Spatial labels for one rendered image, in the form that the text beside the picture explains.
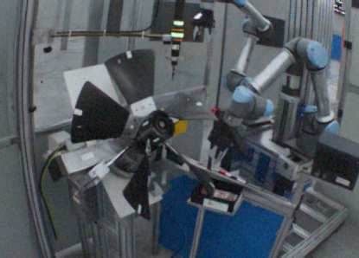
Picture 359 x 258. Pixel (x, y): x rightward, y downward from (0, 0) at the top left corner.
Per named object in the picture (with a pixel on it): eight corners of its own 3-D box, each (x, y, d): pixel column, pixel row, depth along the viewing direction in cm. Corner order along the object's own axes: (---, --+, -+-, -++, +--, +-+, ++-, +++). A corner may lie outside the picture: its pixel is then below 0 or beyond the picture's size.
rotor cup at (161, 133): (121, 136, 135) (140, 122, 126) (137, 112, 145) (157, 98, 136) (148, 161, 139) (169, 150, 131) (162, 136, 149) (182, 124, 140)
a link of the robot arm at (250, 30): (235, 94, 208) (259, 17, 200) (218, 87, 219) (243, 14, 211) (246, 99, 216) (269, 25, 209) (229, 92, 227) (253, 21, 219)
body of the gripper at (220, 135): (216, 136, 154) (227, 112, 148) (231, 148, 150) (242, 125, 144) (205, 140, 148) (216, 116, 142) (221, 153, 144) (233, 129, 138)
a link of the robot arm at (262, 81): (292, 29, 153) (227, 89, 155) (304, 33, 143) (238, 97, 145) (303, 46, 158) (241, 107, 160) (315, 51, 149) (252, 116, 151)
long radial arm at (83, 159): (103, 145, 146) (117, 136, 139) (111, 162, 146) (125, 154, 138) (52, 163, 125) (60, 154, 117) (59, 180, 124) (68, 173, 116)
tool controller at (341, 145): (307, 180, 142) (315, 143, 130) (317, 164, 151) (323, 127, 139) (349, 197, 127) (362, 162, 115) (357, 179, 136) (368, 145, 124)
